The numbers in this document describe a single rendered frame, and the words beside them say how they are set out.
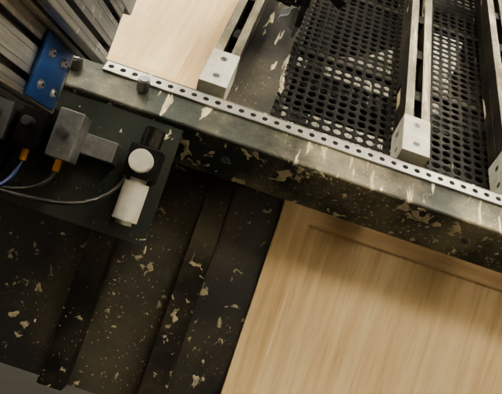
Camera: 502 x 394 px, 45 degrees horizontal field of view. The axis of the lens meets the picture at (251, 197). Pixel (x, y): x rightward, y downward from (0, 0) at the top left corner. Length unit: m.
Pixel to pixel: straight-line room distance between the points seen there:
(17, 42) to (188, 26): 0.81
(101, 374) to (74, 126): 0.63
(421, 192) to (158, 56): 0.64
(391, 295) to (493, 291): 0.25
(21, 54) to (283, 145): 0.60
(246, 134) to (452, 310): 0.66
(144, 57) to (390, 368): 0.91
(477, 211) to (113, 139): 0.73
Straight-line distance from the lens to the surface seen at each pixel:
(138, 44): 1.44
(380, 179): 1.24
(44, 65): 0.83
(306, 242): 1.44
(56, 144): 1.13
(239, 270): 1.45
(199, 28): 1.54
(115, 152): 1.16
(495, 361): 1.59
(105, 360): 1.50
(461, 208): 1.28
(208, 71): 1.30
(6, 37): 0.75
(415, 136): 1.35
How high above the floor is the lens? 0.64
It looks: 4 degrees up
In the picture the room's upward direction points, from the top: 19 degrees clockwise
